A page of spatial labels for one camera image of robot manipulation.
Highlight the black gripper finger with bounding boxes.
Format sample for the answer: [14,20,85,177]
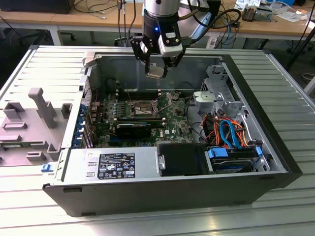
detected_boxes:
[161,46,187,79]
[130,35,152,74]

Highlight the silver CPU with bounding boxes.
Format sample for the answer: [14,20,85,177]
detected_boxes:
[145,66,165,80]

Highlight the black RAM slot bank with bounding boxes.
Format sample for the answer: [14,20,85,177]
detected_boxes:
[116,115,166,123]
[115,88,162,100]

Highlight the metal socket cover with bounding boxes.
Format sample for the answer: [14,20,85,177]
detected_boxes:
[150,92,174,113]

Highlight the CPU socket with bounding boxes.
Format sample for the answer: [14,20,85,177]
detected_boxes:
[129,99,160,118]

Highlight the CPU cooler heat sink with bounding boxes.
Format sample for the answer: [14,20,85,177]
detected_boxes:
[241,5,258,22]

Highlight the black plastic bay cover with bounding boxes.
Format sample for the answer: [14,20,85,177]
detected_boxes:
[157,143,209,177]

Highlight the silver metal drive cage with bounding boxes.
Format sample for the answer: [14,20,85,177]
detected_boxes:
[193,63,248,118]

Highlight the green motherboard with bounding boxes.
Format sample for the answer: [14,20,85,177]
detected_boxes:
[90,91,195,149]

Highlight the black upright box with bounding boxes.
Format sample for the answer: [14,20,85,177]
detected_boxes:
[206,0,222,27]

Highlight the wooden desk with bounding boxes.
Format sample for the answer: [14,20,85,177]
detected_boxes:
[0,0,315,47]

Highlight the black graphics card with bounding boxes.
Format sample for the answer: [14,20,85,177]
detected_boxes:
[115,122,153,139]

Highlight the white printed box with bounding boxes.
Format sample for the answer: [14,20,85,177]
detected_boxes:
[235,0,262,11]

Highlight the silver metal device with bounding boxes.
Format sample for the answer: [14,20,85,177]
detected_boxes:
[255,6,274,22]

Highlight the black office chair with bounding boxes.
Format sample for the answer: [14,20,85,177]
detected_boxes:
[0,27,55,74]

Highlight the large black box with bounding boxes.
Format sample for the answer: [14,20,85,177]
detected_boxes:
[0,0,76,15]

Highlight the hard disk in blue carrier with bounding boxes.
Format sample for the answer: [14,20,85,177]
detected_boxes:
[204,146,266,175]

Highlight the silver power supply unit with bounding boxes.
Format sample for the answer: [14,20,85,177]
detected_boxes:
[55,147,163,182]

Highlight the white papers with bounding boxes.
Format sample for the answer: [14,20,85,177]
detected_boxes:
[275,9,310,23]

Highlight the black stand leg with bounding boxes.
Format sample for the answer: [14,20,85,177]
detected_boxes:
[286,21,315,71]

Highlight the grey parts rack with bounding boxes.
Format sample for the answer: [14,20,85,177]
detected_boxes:
[0,87,74,168]

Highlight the black and silver PC case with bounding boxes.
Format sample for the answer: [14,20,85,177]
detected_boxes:
[42,45,303,217]

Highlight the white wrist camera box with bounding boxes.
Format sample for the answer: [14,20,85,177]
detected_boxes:
[157,30,186,58]

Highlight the black hanging cable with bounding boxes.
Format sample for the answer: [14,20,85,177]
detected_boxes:
[124,0,137,47]
[117,0,123,47]

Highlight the thin black wire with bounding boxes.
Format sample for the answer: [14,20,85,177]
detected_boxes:
[175,82,196,95]

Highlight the black camera cable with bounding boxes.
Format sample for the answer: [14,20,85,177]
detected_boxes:
[183,8,243,46]

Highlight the silver metal bracket plate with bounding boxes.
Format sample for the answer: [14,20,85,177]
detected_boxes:
[192,90,224,108]

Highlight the blue cable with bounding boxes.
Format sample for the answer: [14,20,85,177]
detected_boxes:
[225,12,238,49]

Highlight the orange and red wire bundle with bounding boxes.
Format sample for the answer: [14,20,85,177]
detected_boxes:
[201,115,248,148]

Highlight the blue flat wire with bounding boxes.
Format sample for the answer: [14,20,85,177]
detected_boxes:
[219,119,244,150]

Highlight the white furniture frame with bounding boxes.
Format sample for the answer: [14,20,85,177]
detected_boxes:
[304,73,315,100]

